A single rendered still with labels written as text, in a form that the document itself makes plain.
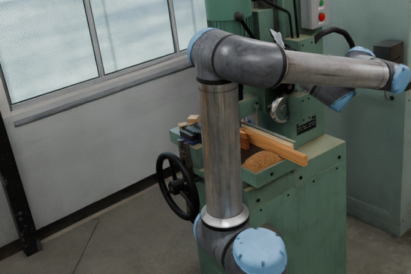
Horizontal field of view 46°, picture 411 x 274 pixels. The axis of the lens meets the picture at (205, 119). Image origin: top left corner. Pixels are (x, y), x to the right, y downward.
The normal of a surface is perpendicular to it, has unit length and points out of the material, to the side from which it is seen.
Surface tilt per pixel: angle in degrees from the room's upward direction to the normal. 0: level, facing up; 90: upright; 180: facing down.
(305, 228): 90
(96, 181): 90
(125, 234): 0
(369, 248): 0
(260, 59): 65
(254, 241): 8
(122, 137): 90
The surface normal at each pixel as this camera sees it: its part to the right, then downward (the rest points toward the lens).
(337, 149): 0.58, 0.25
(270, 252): -0.07, -0.86
